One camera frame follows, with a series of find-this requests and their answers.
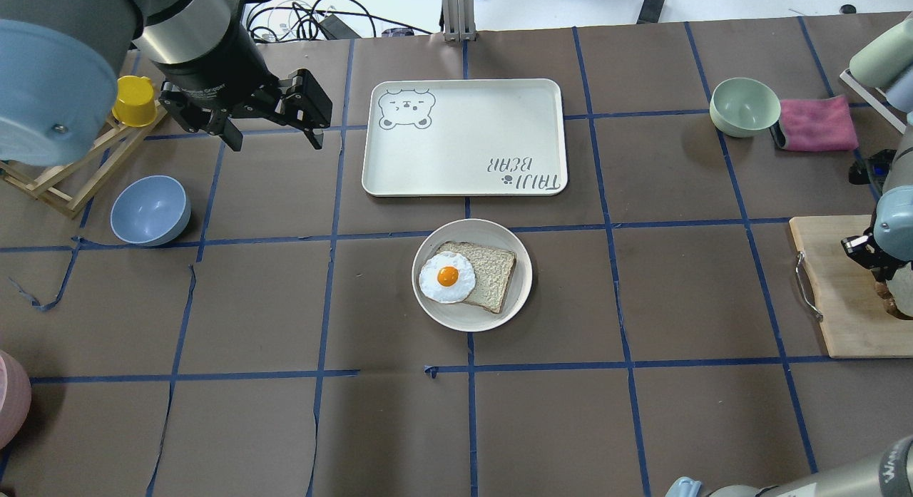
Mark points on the cream rectangular bear tray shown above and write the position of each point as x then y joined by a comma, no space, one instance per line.
465,138

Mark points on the blue bowl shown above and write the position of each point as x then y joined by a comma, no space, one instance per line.
151,212

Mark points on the yellow cup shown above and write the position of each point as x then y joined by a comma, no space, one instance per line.
135,101

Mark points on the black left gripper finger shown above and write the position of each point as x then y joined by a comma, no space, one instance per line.
225,130
311,107

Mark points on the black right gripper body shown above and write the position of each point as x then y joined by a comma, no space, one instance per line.
859,247

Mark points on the bread slice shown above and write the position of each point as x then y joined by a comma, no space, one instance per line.
896,293
493,268

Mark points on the pink cloth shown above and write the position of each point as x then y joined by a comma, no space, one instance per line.
815,125

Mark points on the wooden peg rack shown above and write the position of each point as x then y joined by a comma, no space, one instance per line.
68,188

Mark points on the aluminium frame post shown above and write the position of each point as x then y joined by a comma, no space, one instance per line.
458,20

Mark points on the blue cup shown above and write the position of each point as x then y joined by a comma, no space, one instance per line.
899,93

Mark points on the green bowl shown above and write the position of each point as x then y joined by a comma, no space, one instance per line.
742,107

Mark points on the cream round plate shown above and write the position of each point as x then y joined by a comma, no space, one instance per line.
465,317

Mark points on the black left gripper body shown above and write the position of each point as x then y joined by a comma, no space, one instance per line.
211,74

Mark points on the green cup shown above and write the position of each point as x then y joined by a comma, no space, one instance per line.
882,60

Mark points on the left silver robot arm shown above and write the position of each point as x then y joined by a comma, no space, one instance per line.
60,61

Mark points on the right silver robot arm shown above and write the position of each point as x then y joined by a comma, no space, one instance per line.
886,245

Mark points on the fried egg toy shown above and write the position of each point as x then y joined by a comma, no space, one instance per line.
447,277

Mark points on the white wire cup rack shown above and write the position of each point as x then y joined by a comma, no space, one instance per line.
877,101

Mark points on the wooden cutting board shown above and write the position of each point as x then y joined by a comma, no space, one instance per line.
842,294

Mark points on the pink bowl with ice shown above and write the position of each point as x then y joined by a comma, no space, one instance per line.
15,398

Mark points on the bread slice on plate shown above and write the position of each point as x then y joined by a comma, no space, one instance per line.
493,268

